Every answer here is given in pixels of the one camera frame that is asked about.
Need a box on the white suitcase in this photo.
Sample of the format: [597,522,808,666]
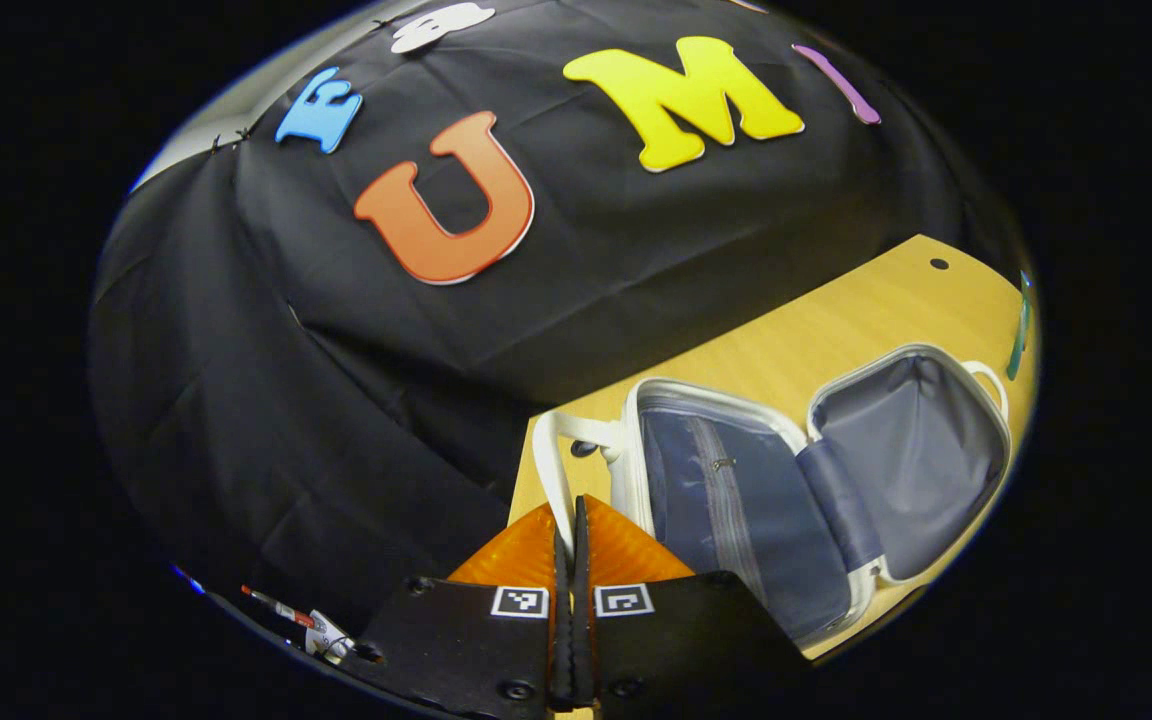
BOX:
[531,343,1015,649]

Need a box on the white power strip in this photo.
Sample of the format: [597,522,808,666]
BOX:
[239,583,382,666]

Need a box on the black backdrop cloth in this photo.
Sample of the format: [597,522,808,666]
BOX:
[86,0,997,641]

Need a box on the small teal tube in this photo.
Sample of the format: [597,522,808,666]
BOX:
[1004,272,1034,383]

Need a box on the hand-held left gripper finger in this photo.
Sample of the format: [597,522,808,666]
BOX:
[356,500,577,720]
[574,495,817,720]

